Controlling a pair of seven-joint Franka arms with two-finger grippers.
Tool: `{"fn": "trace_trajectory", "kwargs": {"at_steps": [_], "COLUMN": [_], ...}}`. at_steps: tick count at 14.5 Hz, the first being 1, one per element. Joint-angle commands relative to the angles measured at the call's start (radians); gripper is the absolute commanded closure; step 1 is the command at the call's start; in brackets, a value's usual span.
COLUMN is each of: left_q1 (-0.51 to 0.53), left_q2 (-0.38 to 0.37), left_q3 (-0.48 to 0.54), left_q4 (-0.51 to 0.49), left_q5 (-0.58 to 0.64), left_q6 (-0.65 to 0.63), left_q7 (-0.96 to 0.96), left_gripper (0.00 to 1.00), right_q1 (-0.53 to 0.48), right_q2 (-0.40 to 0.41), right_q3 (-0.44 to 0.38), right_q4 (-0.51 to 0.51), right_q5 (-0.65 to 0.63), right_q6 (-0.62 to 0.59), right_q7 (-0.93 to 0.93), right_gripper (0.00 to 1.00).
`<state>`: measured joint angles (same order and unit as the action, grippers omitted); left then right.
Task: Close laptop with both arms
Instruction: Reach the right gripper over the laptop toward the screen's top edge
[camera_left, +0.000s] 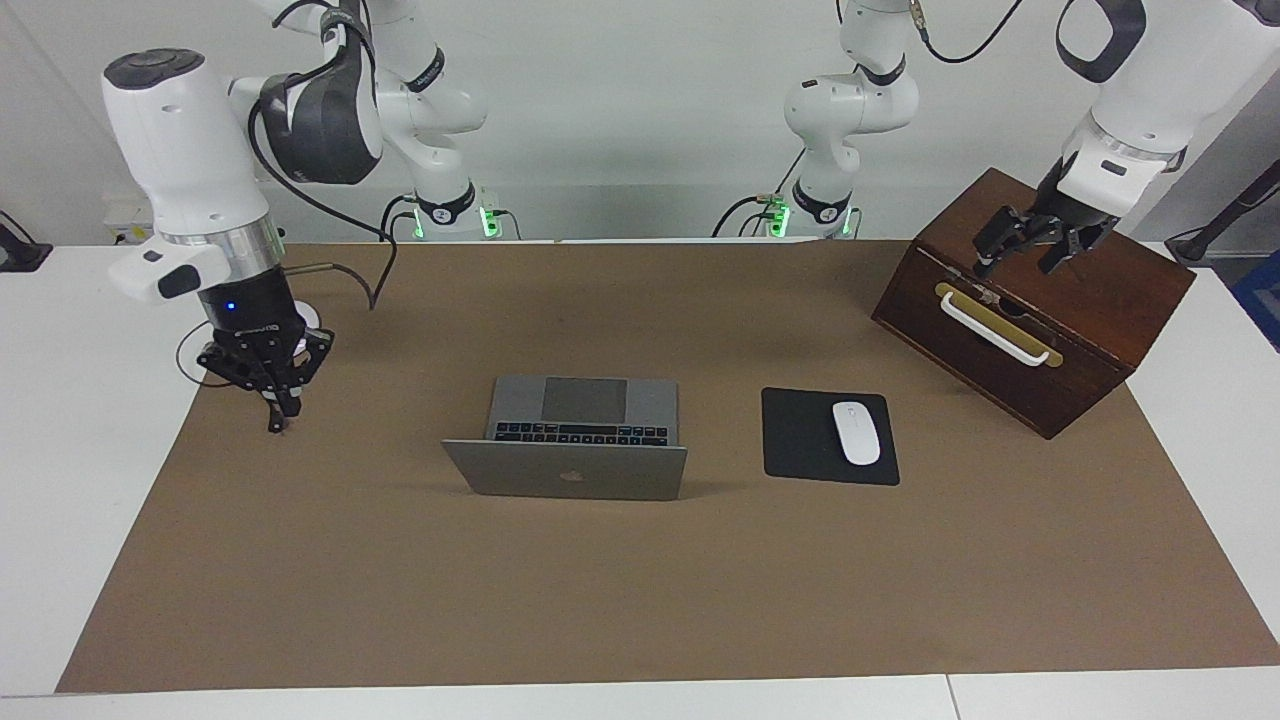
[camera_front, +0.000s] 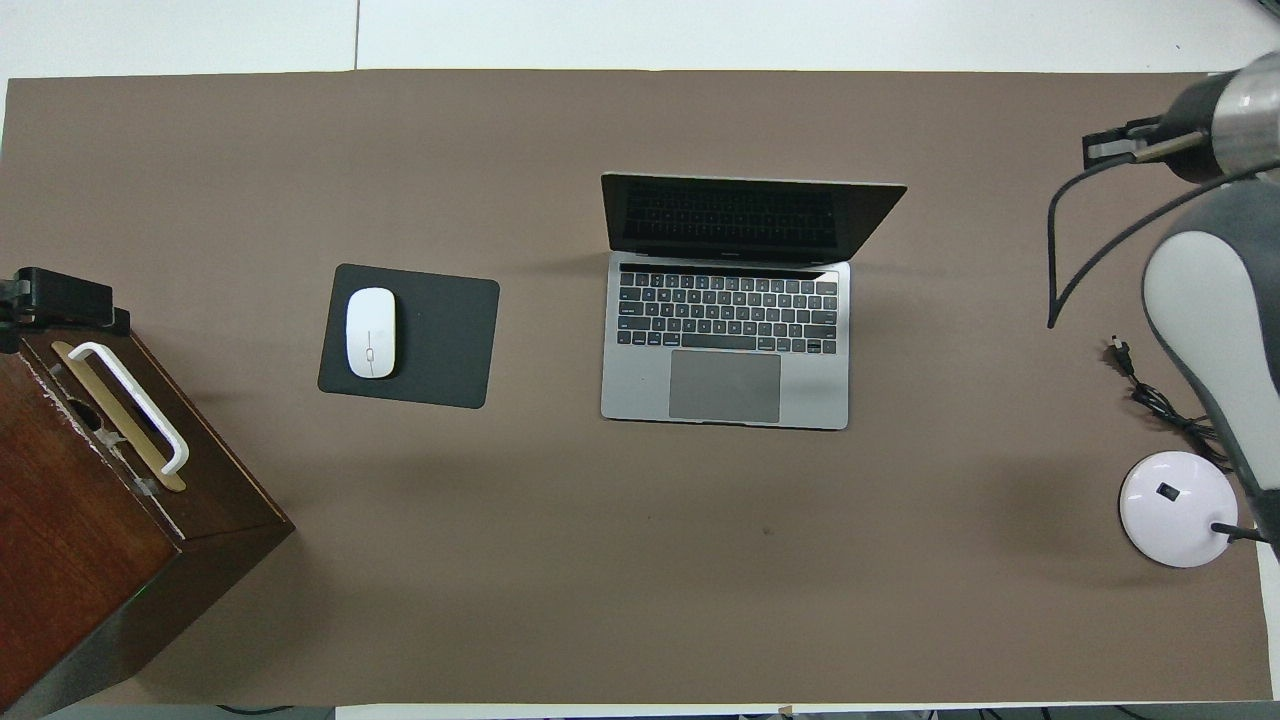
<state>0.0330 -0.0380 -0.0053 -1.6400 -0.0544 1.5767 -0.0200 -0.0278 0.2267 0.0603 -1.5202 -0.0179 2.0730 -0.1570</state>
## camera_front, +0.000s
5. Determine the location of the brass plate on box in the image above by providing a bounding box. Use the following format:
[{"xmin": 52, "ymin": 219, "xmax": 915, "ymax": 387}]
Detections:
[{"xmin": 50, "ymin": 340, "xmax": 188, "ymax": 493}]

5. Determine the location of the white computer mouse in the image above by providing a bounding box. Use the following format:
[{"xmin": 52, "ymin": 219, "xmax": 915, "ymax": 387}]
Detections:
[{"xmin": 346, "ymin": 287, "xmax": 398, "ymax": 380}]

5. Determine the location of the black mouse pad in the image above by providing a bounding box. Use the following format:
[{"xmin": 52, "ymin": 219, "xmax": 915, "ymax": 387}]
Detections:
[{"xmin": 318, "ymin": 263, "xmax": 501, "ymax": 410}]

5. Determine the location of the brown table mat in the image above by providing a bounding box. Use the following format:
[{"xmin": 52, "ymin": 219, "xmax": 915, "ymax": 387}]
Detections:
[{"xmin": 0, "ymin": 68, "xmax": 1273, "ymax": 707}]

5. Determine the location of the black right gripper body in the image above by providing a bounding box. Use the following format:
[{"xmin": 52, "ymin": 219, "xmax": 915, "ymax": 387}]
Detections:
[{"xmin": 1160, "ymin": 78, "xmax": 1219, "ymax": 182}]

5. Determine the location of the white box handle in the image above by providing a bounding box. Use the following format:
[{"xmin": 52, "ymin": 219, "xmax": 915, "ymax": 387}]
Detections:
[{"xmin": 70, "ymin": 342, "xmax": 191, "ymax": 476}]

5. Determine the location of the grey aluminium laptop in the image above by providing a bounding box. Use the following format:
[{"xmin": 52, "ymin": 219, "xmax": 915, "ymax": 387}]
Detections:
[{"xmin": 600, "ymin": 172, "xmax": 909, "ymax": 432}]

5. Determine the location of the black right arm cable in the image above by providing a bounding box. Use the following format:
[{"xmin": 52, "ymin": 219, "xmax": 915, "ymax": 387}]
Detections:
[{"xmin": 1046, "ymin": 132, "xmax": 1280, "ymax": 331}]

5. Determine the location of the dark brown wooden box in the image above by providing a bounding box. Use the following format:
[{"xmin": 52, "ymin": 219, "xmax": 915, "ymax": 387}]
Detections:
[{"xmin": 0, "ymin": 292, "xmax": 296, "ymax": 716}]

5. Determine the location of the black lamp power cable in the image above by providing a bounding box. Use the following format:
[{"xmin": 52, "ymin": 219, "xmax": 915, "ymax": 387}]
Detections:
[{"xmin": 1108, "ymin": 338, "xmax": 1237, "ymax": 471}]

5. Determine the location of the white desk lamp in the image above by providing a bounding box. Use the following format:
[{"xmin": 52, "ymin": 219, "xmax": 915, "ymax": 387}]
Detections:
[{"xmin": 1118, "ymin": 451, "xmax": 1273, "ymax": 569}]

